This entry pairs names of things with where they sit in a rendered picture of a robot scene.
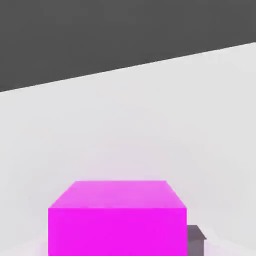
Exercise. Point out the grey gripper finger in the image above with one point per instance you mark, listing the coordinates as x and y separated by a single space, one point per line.
195 242

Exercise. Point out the small magenta cube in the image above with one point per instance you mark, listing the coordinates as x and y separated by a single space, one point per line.
117 224

